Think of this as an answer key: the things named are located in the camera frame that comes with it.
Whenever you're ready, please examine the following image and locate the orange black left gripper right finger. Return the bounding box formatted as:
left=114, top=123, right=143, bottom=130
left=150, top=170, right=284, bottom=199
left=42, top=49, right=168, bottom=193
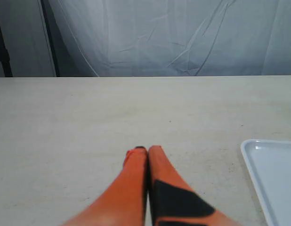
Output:
left=148, top=145, right=235, bottom=226

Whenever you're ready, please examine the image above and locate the white plastic tray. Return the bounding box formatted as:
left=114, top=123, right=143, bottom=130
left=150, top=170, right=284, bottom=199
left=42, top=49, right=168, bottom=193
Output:
left=241, top=139, right=291, bottom=226

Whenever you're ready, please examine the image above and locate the black stand pole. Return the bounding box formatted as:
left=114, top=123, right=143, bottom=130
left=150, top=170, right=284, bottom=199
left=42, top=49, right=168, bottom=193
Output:
left=0, top=26, right=13, bottom=78

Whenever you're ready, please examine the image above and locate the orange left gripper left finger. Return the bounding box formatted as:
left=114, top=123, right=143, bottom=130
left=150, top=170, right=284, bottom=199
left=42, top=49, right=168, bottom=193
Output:
left=63, top=146, right=147, bottom=226

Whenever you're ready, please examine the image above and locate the white wrinkled backdrop cloth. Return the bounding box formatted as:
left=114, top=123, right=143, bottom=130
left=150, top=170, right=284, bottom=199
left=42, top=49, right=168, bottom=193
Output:
left=49, top=0, right=291, bottom=77

